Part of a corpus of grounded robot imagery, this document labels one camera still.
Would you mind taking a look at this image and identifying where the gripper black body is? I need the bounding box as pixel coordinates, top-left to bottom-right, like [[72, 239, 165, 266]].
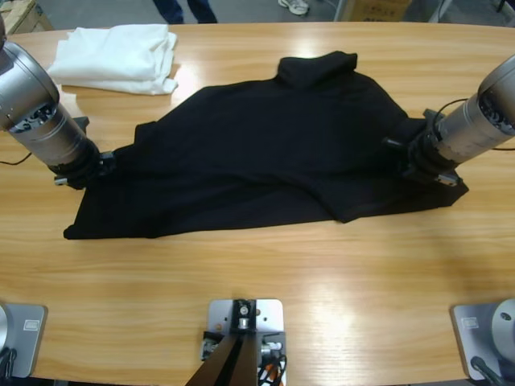
[[51, 149, 118, 191], [381, 122, 463, 187]]

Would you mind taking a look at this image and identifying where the black polo shirt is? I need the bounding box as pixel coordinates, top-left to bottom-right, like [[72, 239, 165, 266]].
[[63, 50, 471, 241]]

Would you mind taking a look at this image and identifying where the white folded cloth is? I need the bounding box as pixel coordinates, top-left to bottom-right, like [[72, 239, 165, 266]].
[[46, 23, 179, 97]]

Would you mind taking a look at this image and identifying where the brown cardboard box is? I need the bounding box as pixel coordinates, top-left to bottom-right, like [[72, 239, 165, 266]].
[[345, 0, 414, 22]]

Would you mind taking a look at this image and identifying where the wooden pallet stack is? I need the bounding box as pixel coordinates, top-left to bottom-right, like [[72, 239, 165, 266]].
[[0, 0, 53, 35]]

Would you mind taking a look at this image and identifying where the grey metal leg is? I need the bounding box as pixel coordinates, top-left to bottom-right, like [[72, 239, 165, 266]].
[[332, 0, 355, 22]]

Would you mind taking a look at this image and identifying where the bystander in blue jeans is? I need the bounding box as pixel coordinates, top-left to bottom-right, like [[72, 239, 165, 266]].
[[151, 0, 219, 25]]

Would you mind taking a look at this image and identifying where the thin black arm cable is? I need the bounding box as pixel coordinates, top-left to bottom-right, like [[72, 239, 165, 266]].
[[0, 151, 34, 166], [436, 97, 515, 153]]

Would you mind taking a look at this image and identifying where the white metal frame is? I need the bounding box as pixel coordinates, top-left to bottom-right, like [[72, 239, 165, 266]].
[[426, 0, 452, 24]]

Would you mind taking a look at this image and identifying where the arm grey base plate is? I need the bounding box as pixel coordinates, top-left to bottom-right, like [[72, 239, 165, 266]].
[[449, 298, 515, 381], [0, 303, 48, 379]]

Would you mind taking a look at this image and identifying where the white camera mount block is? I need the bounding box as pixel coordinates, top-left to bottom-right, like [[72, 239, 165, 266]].
[[200, 298, 289, 386]]

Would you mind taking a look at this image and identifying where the thick black base cable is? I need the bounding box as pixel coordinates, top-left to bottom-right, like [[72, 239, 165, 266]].
[[470, 355, 506, 386], [0, 347, 19, 380]]

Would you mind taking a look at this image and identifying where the dark camera post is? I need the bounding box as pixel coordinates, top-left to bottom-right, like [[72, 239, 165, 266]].
[[187, 299, 258, 386]]

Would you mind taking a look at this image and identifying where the orange black cable bundle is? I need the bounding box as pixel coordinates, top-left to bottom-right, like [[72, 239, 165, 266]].
[[257, 353, 289, 386]]

